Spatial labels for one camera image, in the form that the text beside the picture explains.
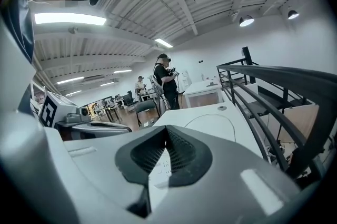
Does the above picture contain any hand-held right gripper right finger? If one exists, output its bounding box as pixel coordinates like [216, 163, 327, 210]
[147, 124, 301, 224]

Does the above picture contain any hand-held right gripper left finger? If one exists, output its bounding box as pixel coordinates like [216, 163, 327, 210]
[63, 124, 170, 224]

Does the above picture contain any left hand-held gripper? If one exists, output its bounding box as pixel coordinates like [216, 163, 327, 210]
[38, 91, 133, 139]

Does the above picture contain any white power strip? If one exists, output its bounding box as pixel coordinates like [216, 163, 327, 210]
[148, 148, 173, 189]

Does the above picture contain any black office chair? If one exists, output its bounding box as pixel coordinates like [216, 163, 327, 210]
[125, 90, 138, 109]

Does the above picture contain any grey office chair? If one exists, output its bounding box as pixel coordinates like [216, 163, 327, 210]
[135, 99, 162, 126]

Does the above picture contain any white desk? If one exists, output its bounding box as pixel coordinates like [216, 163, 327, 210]
[138, 90, 157, 102]

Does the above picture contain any white water dispenser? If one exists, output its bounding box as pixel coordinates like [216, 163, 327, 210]
[181, 71, 191, 88]

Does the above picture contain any white cabinet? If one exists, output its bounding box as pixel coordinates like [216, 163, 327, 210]
[183, 80, 224, 109]

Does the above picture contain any small ceiling light panel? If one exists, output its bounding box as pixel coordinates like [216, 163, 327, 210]
[154, 38, 174, 48]

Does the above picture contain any wooden panel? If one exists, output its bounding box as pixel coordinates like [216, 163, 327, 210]
[275, 103, 320, 146]

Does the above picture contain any large ceiling light panel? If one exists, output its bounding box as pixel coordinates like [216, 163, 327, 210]
[34, 12, 107, 26]

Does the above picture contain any person's dark top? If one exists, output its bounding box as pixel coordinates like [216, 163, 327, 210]
[5, 0, 35, 61]

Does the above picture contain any black metal railing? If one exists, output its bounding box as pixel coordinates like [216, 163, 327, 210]
[216, 46, 337, 188]

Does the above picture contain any white cable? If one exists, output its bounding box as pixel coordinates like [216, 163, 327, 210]
[184, 113, 236, 142]

